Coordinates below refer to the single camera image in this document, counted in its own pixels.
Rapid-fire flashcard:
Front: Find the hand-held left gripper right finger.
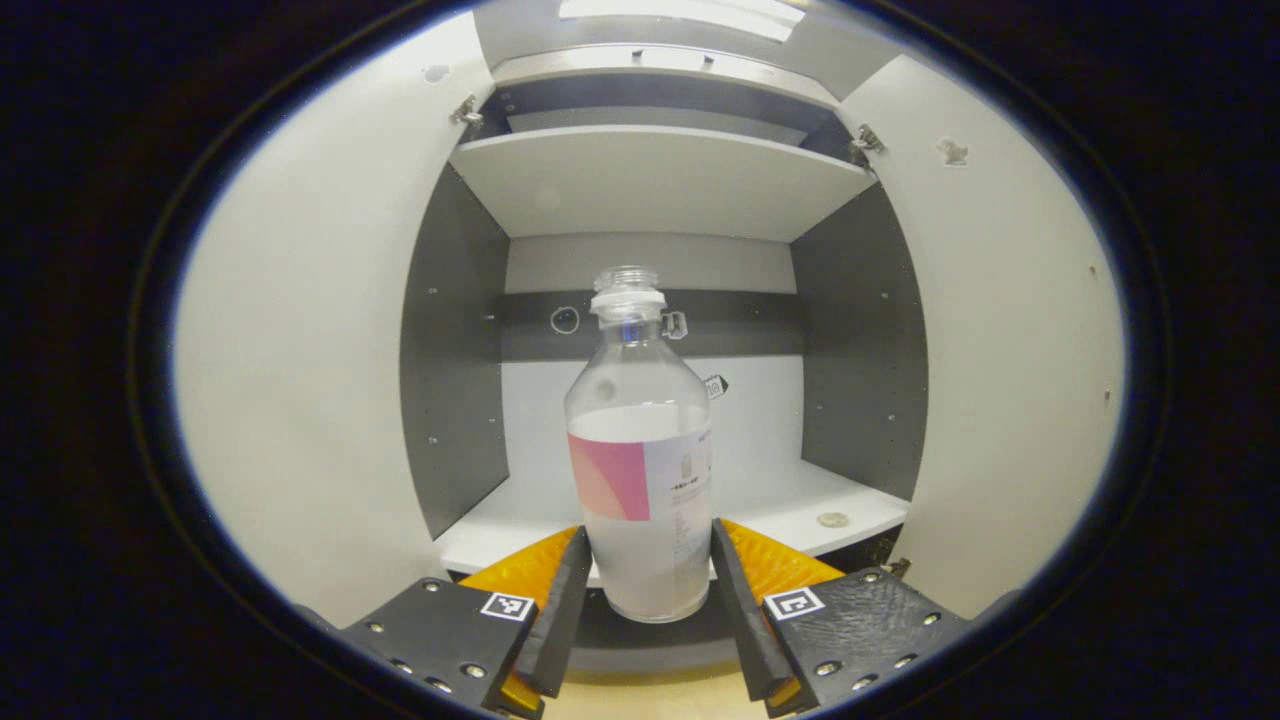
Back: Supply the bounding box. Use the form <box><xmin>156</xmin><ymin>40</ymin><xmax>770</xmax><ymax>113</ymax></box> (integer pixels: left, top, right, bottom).
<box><xmin>710</xmin><ymin>518</ymin><xmax>971</xmax><ymax>717</ymax></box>

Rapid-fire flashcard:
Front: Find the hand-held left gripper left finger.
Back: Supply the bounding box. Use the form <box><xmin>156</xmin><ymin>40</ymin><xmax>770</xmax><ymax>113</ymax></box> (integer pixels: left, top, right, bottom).
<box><xmin>340</xmin><ymin>525</ymin><xmax>593</xmax><ymax>719</ymax></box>

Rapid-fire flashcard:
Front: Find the clear bottle pink label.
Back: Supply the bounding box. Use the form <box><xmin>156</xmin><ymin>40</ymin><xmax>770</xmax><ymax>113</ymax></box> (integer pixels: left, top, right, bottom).
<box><xmin>565</xmin><ymin>265</ymin><xmax>716</xmax><ymax>624</ymax></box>

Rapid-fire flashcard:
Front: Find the grey cabinet door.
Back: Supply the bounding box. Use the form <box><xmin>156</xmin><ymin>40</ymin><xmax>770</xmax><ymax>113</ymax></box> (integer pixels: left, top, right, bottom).
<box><xmin>172</xmin><ymin>10</ymin><xmax>496</xmax><ymax>629</ymax></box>
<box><xmin>838</xmin><ymin>55</ymin><xmax>1126</xmax><ymax>621</ymax></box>

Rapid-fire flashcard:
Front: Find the grey cabinet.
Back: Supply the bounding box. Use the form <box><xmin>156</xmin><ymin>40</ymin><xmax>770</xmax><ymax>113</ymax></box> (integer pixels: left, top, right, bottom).
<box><xmin>400</xmin><ymin>45</ymin><xmax>931</xmax><ymax>673</ymax></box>

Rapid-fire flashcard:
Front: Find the large ceiling light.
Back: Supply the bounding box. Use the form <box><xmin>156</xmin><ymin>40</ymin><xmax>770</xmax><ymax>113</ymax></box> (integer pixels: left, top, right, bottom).
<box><xmin>558</xmin><ymin>0</ymin><xmax>806</xmax><ymax>41</ymax></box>

